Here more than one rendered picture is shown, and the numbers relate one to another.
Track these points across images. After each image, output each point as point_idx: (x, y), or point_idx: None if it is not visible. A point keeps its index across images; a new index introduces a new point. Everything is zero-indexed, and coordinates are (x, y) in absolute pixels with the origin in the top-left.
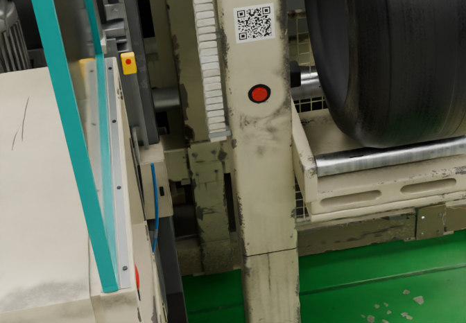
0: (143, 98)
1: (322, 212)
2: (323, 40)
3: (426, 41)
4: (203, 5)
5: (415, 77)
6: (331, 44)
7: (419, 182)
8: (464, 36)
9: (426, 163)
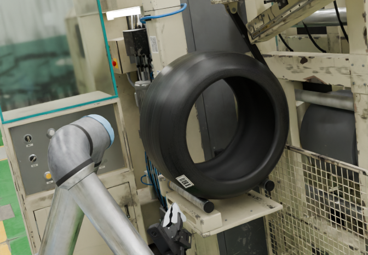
0: None
1: (168, 206)
2: (242, 148)
3: (143, 121)
4: None
5: (142, 137)
6: (245, 151)
7: (187, 212)
8: (149, 124)
9: (198, 208)
